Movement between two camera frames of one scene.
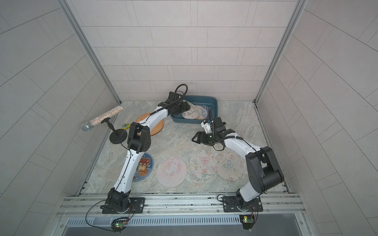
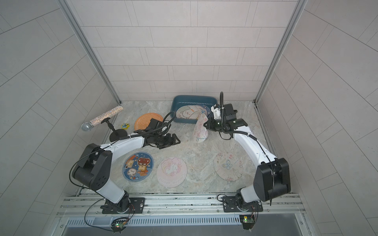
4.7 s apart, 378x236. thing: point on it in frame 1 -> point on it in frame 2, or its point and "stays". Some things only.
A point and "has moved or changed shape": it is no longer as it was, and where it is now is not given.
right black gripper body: [209, 138] -> [218, 125]
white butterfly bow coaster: [203, 164] has moved or changed shape
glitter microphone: [88, 126] stays
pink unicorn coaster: [172, 172] stays
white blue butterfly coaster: [230, 166] stays
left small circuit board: [119, 224] stays
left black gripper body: [179, 108] -> [163, 140]
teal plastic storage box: [210, 101] stays
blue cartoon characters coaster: [144, 167] stays
